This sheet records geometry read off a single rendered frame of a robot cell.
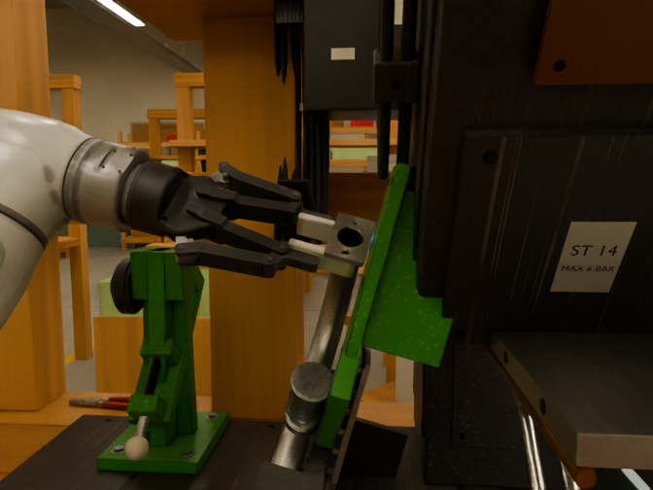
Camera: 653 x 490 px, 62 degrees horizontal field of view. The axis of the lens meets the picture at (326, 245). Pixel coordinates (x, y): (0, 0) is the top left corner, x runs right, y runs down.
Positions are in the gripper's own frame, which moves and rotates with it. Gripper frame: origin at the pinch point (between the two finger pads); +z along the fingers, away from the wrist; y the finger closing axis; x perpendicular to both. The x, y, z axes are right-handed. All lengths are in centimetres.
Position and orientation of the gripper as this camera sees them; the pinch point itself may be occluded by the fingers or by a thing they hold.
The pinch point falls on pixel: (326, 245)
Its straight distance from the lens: 56.1
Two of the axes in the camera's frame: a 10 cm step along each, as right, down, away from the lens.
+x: -1.2, 6.0, 7.9
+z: 9.6, 2.6, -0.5
